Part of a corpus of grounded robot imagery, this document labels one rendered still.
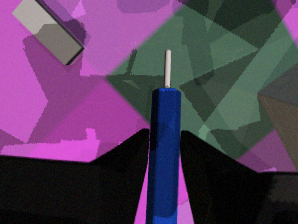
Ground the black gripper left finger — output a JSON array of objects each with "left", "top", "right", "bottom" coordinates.
[{"left": 0, "top": 128, "right": 150, "bottom": 224}]

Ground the blue stylus with white tip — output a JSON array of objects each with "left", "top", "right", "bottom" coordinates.
[{"left": 145, "top": 50, "right": 181, "bottom": 224}]

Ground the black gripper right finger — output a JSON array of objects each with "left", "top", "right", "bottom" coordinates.
[{"left": 180, "top": 130, "right": 298, "bottom": 224}]

